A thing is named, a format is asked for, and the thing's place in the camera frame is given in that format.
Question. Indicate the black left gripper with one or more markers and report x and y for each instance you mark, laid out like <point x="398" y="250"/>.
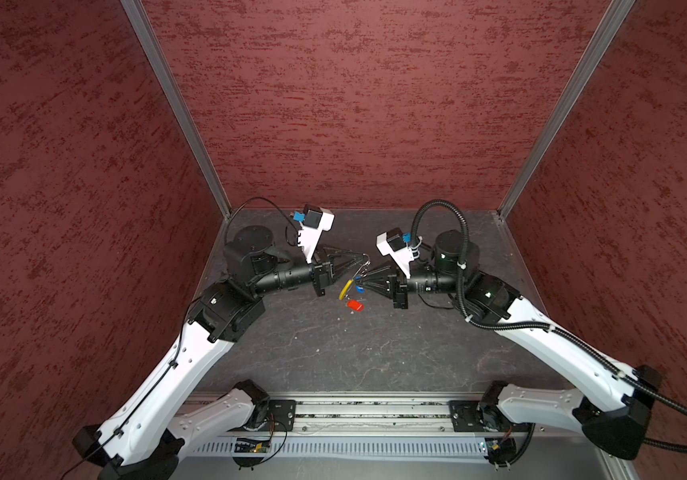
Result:
<point x="326" y="271"/>

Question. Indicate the silver keyring with keys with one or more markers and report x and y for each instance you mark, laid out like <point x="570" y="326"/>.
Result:
<point x="353" y="294"/>

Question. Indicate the yellow capped key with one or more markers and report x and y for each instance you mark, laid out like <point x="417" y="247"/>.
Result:
<point x="346" y="288"/>

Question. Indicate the red capped key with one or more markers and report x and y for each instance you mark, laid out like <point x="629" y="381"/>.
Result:
<point x="355" y="305"/>

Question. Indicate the aluminium corner post right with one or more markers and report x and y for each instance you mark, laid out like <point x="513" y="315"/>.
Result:
<point x="608" y="27"/>

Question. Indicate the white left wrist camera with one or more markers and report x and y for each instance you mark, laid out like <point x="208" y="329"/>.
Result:
<point x="313" y="221"/>

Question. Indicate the aluminium corner post left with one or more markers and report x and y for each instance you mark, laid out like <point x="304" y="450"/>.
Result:
<point x="143" y="28"/>

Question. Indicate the aluminium corner post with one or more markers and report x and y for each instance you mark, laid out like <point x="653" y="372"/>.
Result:
<point x="608" y="27"/>
<point x="143" y="28"/>

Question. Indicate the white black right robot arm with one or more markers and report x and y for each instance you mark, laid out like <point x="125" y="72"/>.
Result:
<point x="609" y="402"/>

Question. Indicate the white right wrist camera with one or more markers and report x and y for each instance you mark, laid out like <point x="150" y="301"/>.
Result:
<point x="397" y="245"/>

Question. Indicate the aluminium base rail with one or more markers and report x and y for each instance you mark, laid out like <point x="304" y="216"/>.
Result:
<point x="422" y="414"/>

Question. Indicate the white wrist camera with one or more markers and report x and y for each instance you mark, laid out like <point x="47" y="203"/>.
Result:
<point x="397" y="245"/>
<point x="313" y="221"/>

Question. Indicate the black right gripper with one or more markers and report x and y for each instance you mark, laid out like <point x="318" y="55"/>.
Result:
<point x="394" y="286"/>

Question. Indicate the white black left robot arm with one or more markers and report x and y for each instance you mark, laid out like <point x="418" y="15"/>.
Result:
<point x="148" y="437"/>

